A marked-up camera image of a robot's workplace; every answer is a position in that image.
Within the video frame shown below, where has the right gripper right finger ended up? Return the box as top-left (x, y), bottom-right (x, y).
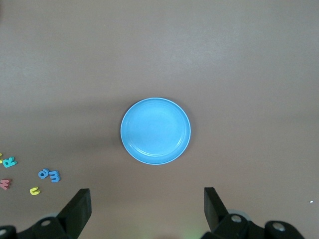
top-left (201, 187), bottom-right (306, 239)

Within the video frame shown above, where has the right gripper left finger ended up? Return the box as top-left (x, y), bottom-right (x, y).
top-left (0, 188), bottom-right (92, 239)

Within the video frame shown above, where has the pink foam letter M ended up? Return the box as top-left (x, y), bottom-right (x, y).
top-left (0, 178), bottom-right (12, 191)

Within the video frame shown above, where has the teal foam letter R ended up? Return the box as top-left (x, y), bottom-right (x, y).
top-left (2, 156), bottom-right (18, 168)

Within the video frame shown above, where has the blue plate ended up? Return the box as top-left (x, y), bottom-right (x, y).
top-left (120, 97), bottom-right (192, 165)

